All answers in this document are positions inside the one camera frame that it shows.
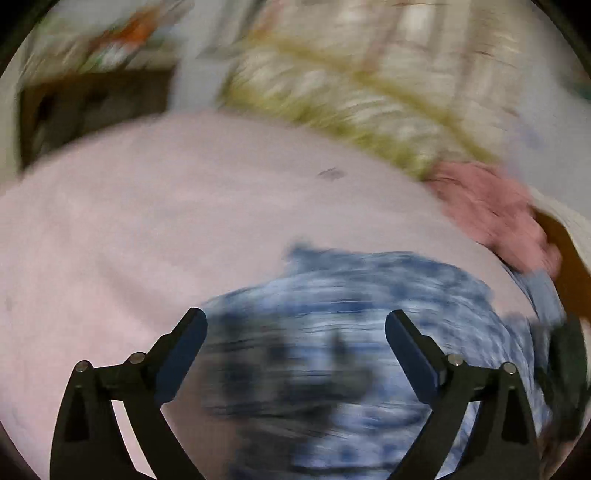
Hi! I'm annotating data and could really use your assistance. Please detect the clutter on nightstand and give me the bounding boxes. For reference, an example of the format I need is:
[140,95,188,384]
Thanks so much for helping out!
[22,1,194,83]

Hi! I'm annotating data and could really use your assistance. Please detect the green floral folded quilt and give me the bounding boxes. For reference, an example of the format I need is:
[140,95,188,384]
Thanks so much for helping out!
[221,1,528,178]

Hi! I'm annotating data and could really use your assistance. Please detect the wooden bed headboard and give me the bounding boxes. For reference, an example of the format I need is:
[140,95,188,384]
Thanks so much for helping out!
[530,188,590,321]

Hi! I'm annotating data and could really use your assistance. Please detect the pink bed sheet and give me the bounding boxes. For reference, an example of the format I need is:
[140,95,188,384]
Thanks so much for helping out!
[1,112,533,478]

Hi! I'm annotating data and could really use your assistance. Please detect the dark wooden nightstand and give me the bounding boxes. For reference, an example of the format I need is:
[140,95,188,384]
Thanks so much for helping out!
[19,67,175,171]

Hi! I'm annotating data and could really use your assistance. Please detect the blue plaid shirt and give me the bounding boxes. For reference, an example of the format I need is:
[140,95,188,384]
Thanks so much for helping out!
[200,247,551,479]

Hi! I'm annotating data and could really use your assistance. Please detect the black garment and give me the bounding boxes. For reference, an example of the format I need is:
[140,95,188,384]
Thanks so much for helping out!
[536,320,590,441]

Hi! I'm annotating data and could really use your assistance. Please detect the small black hair clip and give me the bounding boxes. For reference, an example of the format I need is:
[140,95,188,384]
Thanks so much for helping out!
[318,168,346,181]

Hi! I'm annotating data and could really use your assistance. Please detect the pink crumpled garment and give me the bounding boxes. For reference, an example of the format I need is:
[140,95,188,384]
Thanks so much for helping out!
[427,161,562,278]

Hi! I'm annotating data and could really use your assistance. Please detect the light blue garment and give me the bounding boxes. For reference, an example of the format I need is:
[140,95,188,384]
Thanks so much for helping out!
[508,269,566,326]

